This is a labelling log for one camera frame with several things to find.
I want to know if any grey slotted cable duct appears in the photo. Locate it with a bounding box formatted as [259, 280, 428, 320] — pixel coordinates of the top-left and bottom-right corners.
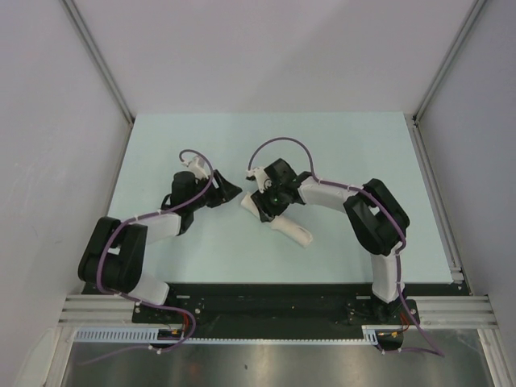
[74, 325, 380, 344]

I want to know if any right aluminium frame post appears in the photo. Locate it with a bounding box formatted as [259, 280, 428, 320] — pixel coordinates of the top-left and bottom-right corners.
[412, 0, 490, 124]

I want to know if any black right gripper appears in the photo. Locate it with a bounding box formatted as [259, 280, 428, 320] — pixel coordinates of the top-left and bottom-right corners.
[251, 181, 289, 223]

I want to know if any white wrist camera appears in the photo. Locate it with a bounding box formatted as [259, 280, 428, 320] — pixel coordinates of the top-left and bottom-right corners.
[246, 167, 270, 193]
[181, 156, 210, 180]

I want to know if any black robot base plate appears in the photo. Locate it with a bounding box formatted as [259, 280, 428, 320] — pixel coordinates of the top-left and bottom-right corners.
[82, 280, 471, 343]

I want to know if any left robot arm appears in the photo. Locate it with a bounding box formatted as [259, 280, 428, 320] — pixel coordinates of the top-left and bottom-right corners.
[77, 171, 242, 323]

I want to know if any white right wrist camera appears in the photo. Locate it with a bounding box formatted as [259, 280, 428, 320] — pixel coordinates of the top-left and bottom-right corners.
[246, 167, 270, 193]

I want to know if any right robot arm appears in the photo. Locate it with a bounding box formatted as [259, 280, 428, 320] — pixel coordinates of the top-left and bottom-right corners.
[241, 158, 410, 323]

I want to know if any white cloth napkin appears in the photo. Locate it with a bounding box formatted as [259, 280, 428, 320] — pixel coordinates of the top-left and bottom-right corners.
[240, 192, 313, 248]

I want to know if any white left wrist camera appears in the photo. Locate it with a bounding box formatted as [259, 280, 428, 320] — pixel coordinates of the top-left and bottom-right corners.
[181, 156, 210, 180]

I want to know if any left aluminium frame post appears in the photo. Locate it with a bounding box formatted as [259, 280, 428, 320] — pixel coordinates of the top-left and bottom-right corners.
[59, 0, 135, 127]

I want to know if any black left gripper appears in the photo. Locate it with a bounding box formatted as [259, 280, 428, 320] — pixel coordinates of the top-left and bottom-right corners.
[187, 169, 241, 211]

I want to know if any aluminium frame post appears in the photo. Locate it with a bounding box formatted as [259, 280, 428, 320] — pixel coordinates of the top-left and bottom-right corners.
[59, 0, 135, 127]
[412, 0, 490, 124]

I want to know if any aluminium right side rail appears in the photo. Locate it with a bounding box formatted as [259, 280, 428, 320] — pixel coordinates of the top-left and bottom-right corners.
[406, 115, 468, 283]

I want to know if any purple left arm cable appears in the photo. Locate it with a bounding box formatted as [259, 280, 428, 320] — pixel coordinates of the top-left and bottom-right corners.
[78, 148, 214, 366]

